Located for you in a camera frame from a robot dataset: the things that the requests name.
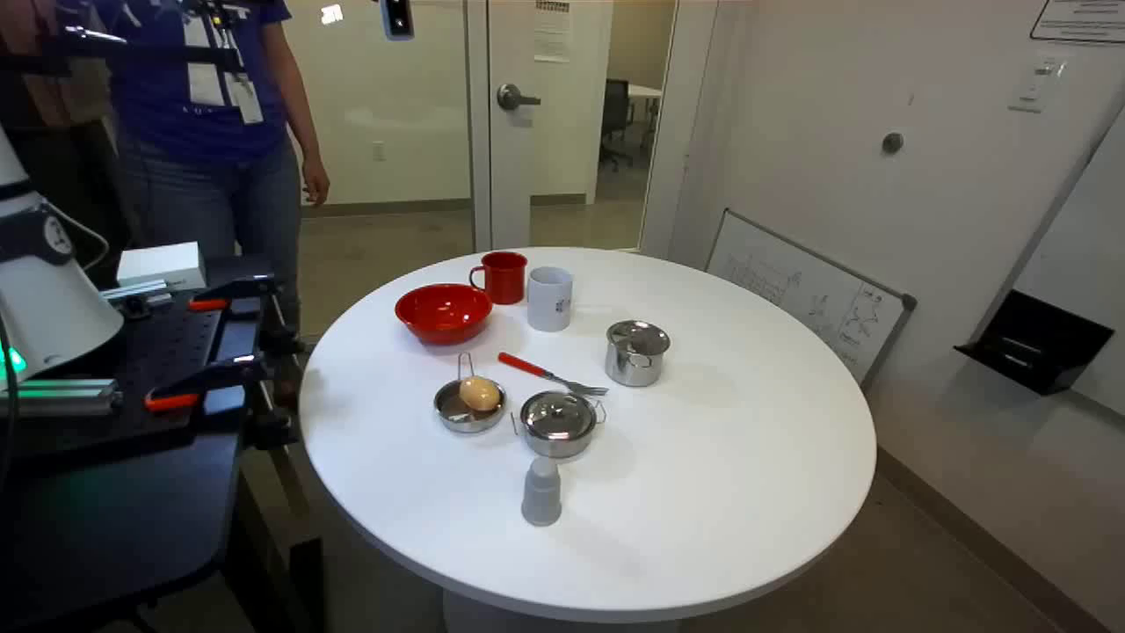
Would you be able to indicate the steel pot lid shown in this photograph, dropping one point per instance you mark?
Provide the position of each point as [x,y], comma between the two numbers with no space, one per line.
[557,412]

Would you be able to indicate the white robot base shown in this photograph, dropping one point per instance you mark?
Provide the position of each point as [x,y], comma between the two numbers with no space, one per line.
[51,308]

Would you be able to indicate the small steel pot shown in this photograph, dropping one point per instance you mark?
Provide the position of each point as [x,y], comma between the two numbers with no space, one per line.
[560,446]

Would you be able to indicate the white mug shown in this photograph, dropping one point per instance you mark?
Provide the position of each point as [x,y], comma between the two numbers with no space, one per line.
[550,296]

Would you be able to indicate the red mug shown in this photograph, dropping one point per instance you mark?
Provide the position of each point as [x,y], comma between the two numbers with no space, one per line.
[499,275]

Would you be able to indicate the round white table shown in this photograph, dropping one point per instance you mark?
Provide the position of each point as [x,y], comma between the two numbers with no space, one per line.
[704,492]

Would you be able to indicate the yellow ball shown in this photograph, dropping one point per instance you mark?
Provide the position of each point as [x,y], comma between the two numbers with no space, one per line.
[478,397]

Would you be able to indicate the red bowl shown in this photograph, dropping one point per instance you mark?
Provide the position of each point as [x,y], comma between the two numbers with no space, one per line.
[443,314]

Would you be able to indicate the small steel strainer bowl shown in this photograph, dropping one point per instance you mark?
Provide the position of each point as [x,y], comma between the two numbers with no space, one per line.
[452,412]

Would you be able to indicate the clear plastic cup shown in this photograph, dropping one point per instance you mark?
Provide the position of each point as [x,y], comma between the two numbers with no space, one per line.
[544,495]

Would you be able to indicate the person in blue shirt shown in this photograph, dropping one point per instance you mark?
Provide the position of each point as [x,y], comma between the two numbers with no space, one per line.
[212,126]

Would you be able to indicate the white box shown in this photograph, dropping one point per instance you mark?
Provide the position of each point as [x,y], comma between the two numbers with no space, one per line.
[172,263]

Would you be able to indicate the black side cart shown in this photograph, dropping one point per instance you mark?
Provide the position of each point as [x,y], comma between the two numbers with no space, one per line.
[111,511]

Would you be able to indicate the red handled fork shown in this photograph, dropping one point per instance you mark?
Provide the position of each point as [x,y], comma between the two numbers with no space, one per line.
[546,375]

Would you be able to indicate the whiteboard leaning on wall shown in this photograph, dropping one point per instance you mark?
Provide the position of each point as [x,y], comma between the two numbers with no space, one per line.
[847,311]

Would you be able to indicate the orange handled clamp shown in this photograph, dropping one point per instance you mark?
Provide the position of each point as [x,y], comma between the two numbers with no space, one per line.
[179,397]

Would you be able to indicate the black wall tray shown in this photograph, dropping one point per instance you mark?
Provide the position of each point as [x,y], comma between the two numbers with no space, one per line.
[1039,346]

